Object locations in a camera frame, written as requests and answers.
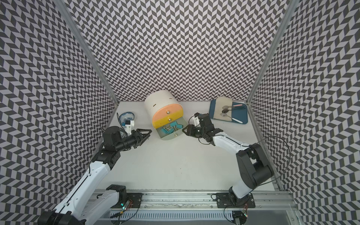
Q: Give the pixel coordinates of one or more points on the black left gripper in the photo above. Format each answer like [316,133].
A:
[137,137]

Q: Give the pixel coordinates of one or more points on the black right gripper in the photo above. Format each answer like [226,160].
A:
[188,132]

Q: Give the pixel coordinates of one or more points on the beige folded cloth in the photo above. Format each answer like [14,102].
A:
[222,103]

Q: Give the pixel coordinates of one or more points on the teal handled spoon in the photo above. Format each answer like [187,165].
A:
[233,109]

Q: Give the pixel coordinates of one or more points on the grey green bottom drawer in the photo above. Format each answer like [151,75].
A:
[172,134]

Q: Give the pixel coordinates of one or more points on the blue floral bowl far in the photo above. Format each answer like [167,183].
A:
[126,116]

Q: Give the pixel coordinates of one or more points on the cream round drawer cabinet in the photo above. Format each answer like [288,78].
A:
[157,100]

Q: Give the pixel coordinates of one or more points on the aluminium front rail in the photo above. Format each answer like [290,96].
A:
[209,200]

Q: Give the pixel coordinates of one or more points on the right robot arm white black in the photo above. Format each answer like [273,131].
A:
[254,166]

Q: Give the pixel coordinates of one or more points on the yellow drawer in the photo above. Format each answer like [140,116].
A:
[162,122]

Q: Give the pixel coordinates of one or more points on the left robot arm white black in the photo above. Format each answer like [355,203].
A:
[72,210]

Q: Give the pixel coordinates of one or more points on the aluminium corner post left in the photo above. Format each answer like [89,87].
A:
[61,6]

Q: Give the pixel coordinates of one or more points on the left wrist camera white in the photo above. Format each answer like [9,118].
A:
[129,125]

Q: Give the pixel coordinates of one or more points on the orange pink top drawer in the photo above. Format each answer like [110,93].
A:
[175,111]

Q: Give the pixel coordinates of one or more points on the white handled spoon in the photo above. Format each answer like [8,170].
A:
[233,119]

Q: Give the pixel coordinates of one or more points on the teal blue tray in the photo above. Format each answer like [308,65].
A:
[240,113]

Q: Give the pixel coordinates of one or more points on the aluminium corner post right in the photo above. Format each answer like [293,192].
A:
[277,38]

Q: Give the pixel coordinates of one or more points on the aluminium corner post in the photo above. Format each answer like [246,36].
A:
[61,6]
[277,38]

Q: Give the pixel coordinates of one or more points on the green binder clip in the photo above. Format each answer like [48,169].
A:
[168,128]
[174,124]
[164,130]
[176,128]

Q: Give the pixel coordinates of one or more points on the pink handled spoon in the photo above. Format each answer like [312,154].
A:
[233,106]

